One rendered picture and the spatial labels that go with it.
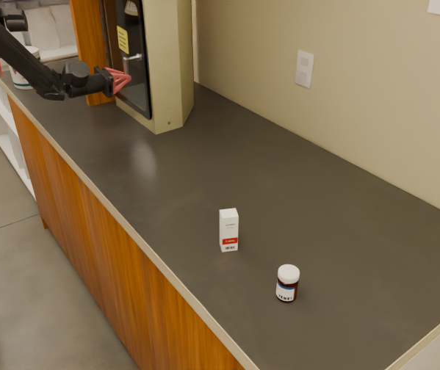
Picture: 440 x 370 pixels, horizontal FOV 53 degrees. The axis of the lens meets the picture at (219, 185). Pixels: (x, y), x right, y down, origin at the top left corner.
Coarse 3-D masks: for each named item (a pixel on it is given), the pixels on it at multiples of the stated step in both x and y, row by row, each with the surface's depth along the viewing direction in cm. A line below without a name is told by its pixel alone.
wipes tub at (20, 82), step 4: (28, 48) 189; (32, 48) 189; (36, 48) 189; (32, 52) 185; (36, 52) 186; (36, 56) 187; (40, 60) 191; (12, 72) 187; (16, 72) 186; (12, 76) 189; (16, 76) 187; (20, 76) 187; (12, 80) 191; (16, 80) 188; (20, 80) 188; (24, 80) 188; (16, 84) 190; (20, 84) 189; (24, 84) 189; (28, 84) 189; (20, 88) 190; (24, 88) 190; (28, 88) 190; (32, 88) 191
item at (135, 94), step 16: (112, 0) 145; (128, 0) 136; (112, 16) 149; (128, 16) 139; (112, 32) 153; (128, 32) 143; (112, 48) 158; (144, 48) 138; (112, 64) 162; (144, 64) 141; (144, 80) 145; (128, 96) 160; (144, 96) 149; (144, 112) 153
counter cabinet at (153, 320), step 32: (32, 128) 191; (32, 160) 217; (64, 160) 161; (64, 192) 180; (64, 224) 203; (96, 224) 153; (96, 256) 169; (128, 256) 134; (96, 288) 189; (128, 288) 146; (160, 288) 118; (128, 320) 161; (160, 320) 128; (192, 320) 106; (160, 352) 139; (192, 352) 113; (224, 352) 96
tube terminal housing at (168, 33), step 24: (144, 0) 130; (168, 0) 135; (144, 24) 135; (168, 24) 138; (168, 48) 142; (168, 72) 146; (192, 72) 168; (168, 96) 150; (192, 96) 172; (144, 120) 158; (168, 120) 155
